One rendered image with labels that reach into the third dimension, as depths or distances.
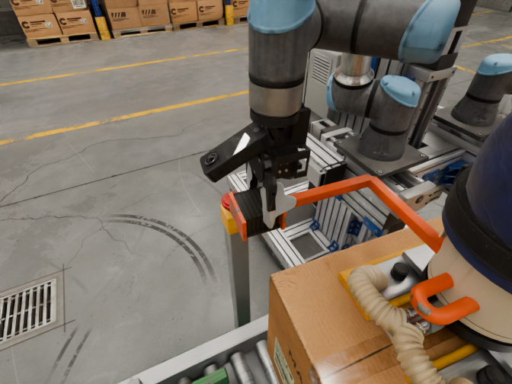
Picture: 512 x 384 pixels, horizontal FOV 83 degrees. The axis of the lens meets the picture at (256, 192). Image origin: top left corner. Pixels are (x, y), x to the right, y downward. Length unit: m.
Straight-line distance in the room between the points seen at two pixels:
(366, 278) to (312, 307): 0.12
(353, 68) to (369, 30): 0.50
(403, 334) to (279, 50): 0.42
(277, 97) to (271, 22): 0.08
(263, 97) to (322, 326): 0.40
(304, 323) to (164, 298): 1.38
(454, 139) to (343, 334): 1.05
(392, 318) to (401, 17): 0.41
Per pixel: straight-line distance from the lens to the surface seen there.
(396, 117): 0.97
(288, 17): 0.36
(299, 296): 0.60
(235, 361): 1.10
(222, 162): 0.43
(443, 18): 0.43
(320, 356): 0.56
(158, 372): 1.08
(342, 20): 0.44
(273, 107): 0.39
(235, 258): 0.96
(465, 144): 1.43
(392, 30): 0.43
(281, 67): 0.38
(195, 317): 1.78
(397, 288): 0.63
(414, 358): 0.50
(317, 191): 0.58
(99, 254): 2.23
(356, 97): 0.97
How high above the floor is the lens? 1.59
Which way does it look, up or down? 42 degrees down
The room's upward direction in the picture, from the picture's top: straight up
